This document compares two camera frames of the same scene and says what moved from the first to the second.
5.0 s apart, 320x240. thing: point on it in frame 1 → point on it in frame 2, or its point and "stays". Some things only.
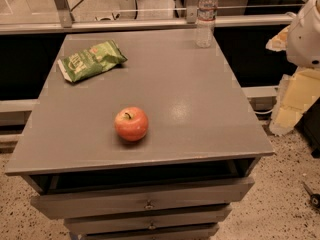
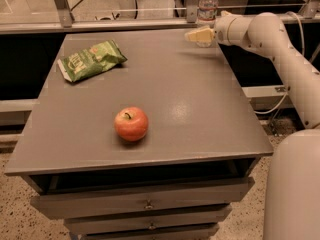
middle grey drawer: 212,216 stays
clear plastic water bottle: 207,8 stays
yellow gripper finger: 280,41 → 221,27
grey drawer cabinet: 198,158 stays
